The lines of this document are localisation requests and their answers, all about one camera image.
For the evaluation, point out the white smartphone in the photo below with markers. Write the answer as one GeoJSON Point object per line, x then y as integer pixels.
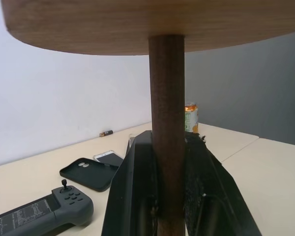
{"type": "Point", "coordinates": [108, 157]}

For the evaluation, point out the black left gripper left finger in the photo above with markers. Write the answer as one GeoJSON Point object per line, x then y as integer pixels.
{"type": "Point", "coordinates": [130, 186]}

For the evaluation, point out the grey handheld game controller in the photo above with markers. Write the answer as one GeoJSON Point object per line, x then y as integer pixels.
{"type": "Point", "coordinates": [44, 211]}

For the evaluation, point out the orange drink can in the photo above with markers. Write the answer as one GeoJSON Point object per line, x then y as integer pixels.
{"type": "Point", "coordinates": [192, 118]}

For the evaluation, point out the dark wooden pole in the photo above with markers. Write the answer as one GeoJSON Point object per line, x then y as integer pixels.
{"type": "Point", "coordinates": [167, 123]}

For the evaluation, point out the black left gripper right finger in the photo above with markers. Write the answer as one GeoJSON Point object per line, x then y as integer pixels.
{"type": "Point", "coordinates": [211, 186]}

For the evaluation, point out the small brown battery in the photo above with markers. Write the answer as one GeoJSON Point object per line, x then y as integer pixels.
{"type": "Point", "coordinates": [106, 133]}

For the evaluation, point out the black phone case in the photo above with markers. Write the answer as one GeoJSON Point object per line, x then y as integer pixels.
{"type": "Point", "coordinates": [88, 174]}

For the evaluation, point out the round light wooden base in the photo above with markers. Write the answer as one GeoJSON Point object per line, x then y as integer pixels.
{"type": "Point", "coordinates": [152, 24]}

